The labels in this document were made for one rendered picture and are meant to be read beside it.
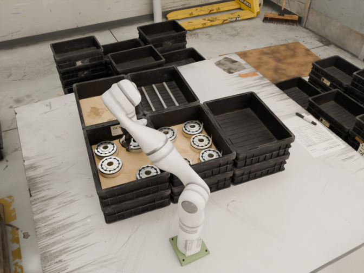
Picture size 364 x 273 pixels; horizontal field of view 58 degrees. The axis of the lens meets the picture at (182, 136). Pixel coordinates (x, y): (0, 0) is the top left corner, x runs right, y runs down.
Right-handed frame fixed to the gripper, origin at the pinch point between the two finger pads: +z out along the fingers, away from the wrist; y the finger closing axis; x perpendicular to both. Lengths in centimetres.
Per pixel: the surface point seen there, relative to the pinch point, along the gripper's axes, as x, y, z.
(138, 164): 8.6, 6.5, 2.2
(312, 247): 88, -3, 15
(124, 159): 1.2, 7.1, 2.2
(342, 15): 38, -345, 50
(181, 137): 15.5, -19.1, 2.2
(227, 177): 44.6, -12.1, 7.3
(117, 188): 15.5, 27.3, -7.2
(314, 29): 9, -364, 81
